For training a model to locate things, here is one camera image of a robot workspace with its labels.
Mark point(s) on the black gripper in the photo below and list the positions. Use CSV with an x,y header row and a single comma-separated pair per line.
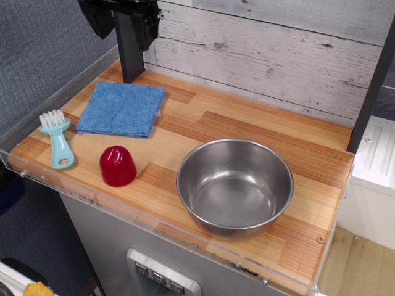
x,y
146,27

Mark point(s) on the red plastic cup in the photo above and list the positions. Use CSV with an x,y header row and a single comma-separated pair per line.
x,y
117,166

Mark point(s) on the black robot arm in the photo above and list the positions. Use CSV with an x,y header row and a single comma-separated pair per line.
x,y
100,14

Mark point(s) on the stainless steel bowl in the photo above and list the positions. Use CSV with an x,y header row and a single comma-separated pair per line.
x,y
234,188

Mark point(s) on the blue folded cloth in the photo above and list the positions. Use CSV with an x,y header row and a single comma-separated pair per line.
x,y
121,109

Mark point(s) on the light blue scrub brush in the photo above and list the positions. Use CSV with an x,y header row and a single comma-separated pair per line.
x,y
54,123

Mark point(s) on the silver control panel with buttons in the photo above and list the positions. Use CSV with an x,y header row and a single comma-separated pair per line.
x,y
161,274

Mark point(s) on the yellow object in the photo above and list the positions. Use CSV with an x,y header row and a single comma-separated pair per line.
x,y
37,289

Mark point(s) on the white cabinet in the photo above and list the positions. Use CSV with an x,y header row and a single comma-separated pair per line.
x,y
367,208

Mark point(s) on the dark grey left post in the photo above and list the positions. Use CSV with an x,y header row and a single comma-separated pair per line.
x,y
131,57

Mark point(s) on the dark grey post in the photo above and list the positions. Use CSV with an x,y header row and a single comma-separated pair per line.
x,y
368,105
131,57

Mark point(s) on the clear acrylic guard rail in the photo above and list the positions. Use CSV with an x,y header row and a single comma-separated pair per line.
x,y
107,228

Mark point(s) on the dark grey right post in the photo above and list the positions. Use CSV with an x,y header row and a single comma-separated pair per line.
x,y
368,105

